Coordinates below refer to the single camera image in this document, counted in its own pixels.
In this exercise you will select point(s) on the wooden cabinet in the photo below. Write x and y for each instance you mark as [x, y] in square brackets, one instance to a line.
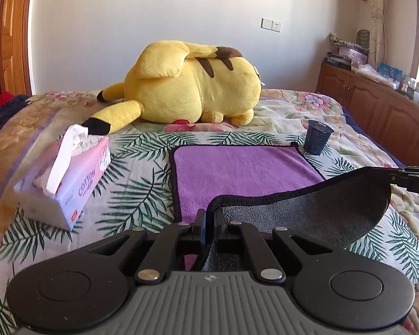
[377, 108]

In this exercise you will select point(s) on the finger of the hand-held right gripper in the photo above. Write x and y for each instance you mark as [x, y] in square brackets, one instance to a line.
[418, 170]
[410, 179]

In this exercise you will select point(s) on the dark blue cup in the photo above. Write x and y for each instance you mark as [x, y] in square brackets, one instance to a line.
[316, 139]

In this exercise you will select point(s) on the pink box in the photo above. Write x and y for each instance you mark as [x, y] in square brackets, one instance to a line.
[352, 55]

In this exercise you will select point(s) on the blue box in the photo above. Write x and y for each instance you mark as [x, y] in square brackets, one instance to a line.
[391, 71]

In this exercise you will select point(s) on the beige patterned curtain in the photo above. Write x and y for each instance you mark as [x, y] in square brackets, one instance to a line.
[376, 14]

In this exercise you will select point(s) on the floral bed sheet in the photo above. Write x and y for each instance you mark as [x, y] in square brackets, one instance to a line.
[139, 195]

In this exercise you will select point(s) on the clear plastic bag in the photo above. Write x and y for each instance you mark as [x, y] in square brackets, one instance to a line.
[368, 71]

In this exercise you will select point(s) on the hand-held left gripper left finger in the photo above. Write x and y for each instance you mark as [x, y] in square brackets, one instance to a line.
[202, 231]

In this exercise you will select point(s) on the wooden wardrobe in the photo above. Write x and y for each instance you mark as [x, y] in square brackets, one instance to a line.
[10, 35]

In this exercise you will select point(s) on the white wall socket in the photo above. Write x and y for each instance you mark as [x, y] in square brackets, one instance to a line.
[271, 24]

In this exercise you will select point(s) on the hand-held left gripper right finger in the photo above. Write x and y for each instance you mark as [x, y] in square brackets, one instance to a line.
[219, 228]

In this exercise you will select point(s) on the stack of books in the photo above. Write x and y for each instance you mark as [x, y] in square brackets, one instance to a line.
[337, 61]

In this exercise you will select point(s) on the pink tissue pack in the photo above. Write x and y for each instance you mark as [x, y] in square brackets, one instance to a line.
[80, 178]

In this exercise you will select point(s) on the dark blue cloth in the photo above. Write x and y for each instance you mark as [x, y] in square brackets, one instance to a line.
[3, 118]

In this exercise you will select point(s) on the yellow plush toy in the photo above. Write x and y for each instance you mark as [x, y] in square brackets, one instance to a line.
[202, 90]

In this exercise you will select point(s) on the purple and grey towel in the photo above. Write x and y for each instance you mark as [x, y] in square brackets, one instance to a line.
[237, 171]

